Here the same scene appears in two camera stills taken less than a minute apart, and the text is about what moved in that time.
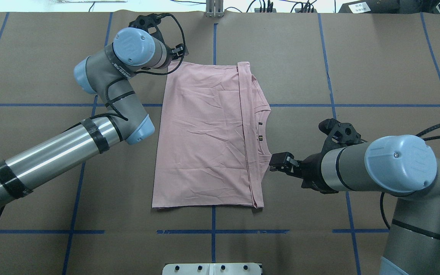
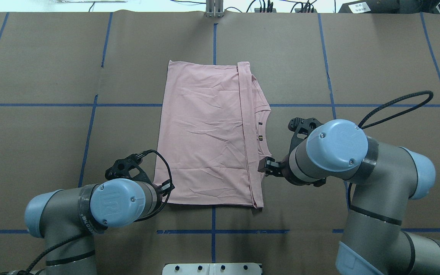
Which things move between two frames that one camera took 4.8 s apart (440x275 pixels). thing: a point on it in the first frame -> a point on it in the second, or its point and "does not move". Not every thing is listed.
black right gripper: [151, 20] -> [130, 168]
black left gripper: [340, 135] -> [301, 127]
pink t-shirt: [207, 152] does not move
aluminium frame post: [214, 8] does not move
